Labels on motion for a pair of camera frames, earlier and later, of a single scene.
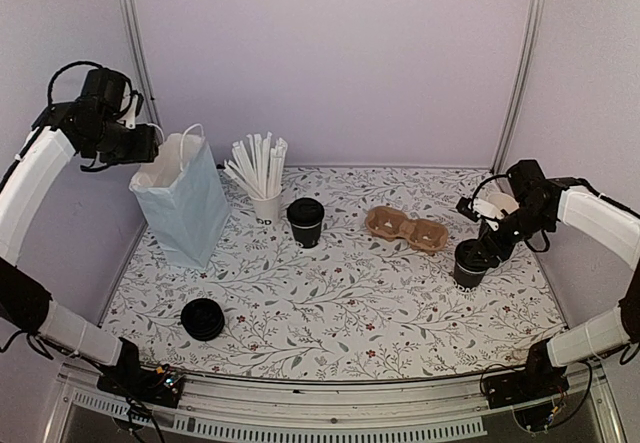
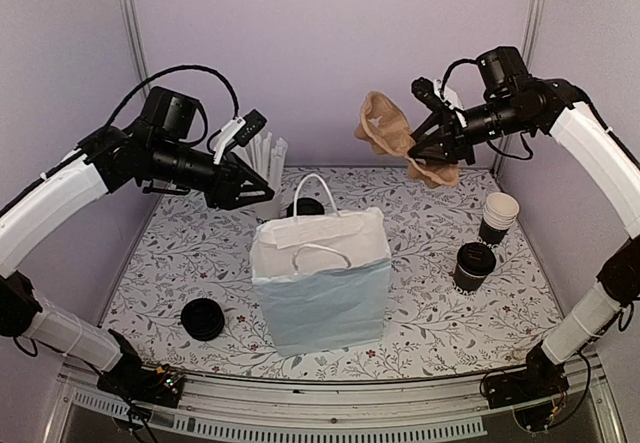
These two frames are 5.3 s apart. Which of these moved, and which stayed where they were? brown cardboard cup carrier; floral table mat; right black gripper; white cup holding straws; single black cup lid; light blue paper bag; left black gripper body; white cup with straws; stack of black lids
Moved: brown cardboard cup carrier; right black gripper; light blue paper bag; left black gripper body
Stayed: single black cup lid; stack of black lids; white cup with straws; floral table mat; white cup holding straws
